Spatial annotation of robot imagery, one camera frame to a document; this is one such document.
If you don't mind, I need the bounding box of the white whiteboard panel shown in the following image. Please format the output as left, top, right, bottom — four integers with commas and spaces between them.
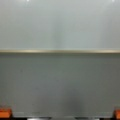
0, 0, 120, 51

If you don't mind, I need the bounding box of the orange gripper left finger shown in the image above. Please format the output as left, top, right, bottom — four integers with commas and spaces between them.
0, 109, 11, 118

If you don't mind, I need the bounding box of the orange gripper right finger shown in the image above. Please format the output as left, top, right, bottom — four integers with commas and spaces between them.
114, 109, 120, 119

